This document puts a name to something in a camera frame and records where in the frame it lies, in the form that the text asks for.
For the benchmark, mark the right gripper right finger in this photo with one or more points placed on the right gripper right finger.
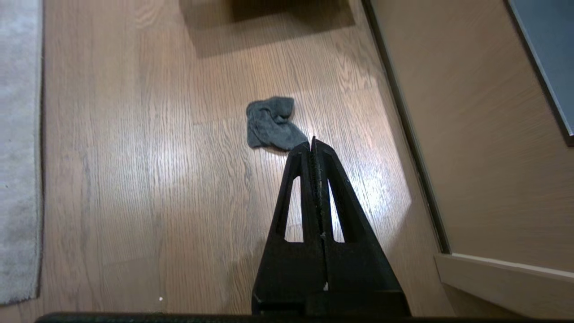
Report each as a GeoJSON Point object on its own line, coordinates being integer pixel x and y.
{"type": "Point", "coordinates": [358, 273]}

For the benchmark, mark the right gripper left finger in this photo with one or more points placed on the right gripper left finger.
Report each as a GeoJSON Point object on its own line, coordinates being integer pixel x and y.
{"type": "Point", "coordinates": [287, 269]}

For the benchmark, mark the dark grey cloth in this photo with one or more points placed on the dark grey cloth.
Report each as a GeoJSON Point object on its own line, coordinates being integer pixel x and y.
{"type": "Point", "coordinates": [270, 124]}

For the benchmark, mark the light grey rug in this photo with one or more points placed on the light grey rug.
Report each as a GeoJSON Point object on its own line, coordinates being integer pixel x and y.
{"type": "Point", "coordinates": [19, 148]}

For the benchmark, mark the wooden cabinet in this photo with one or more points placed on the wooden cabinet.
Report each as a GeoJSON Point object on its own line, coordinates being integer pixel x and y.
{"type": "Point", "coordinates": [484, 148]}

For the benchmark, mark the grey panel with dark frame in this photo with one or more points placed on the grey panel with dark frame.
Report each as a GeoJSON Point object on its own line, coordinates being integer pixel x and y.
{"type": "Point", "coordinates": [548, 54]}

